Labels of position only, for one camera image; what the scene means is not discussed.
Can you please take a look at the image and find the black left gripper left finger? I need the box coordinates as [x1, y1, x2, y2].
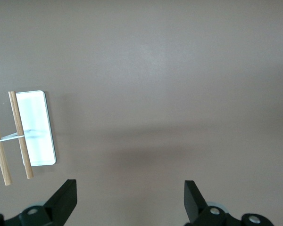
[0, 179, 78, 226]

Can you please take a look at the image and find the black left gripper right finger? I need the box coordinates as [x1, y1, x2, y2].
[183, 180, 274, 226]

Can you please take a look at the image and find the white rack with wooden rods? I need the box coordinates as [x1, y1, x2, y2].
[0, 90, 58, 186]

